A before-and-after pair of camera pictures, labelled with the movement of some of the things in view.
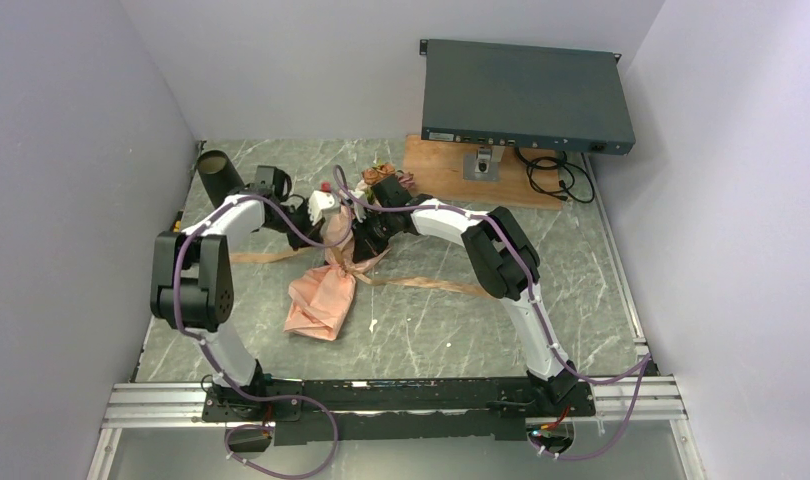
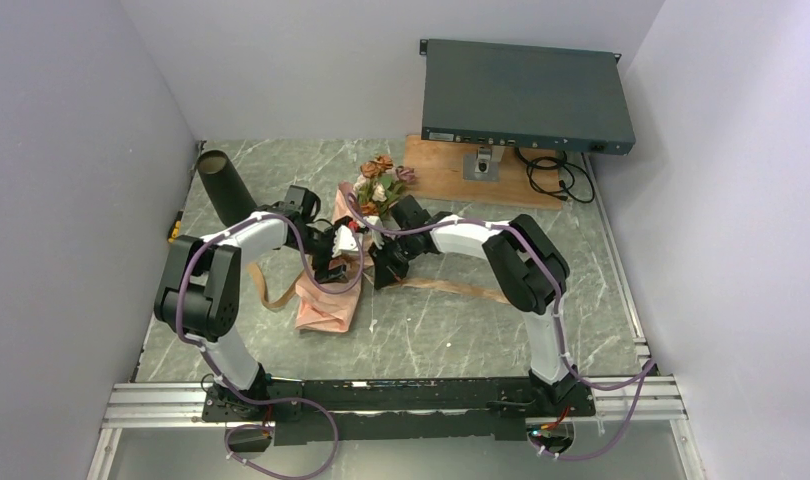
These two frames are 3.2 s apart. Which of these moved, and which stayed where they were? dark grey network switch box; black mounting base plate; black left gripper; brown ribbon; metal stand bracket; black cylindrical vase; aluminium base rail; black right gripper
Moved: brown ribbon; black right gripper; black left gripper
Stayed: black mounting base plate; metal stand bracket; black cylindrical vase; aluminium base rail; dark grey network switch box
